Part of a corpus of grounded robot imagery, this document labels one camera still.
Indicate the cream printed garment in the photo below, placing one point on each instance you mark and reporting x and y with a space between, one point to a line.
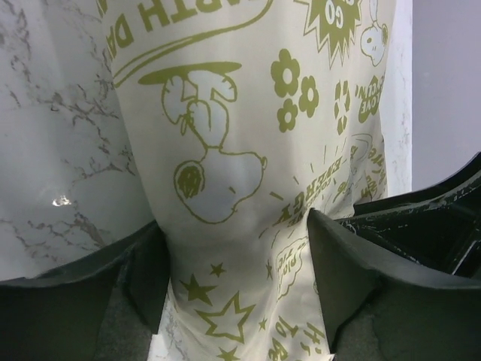
242 116

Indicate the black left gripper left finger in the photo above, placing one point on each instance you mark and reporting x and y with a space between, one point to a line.
105 306

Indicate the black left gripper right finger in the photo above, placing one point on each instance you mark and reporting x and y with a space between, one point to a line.
400 279

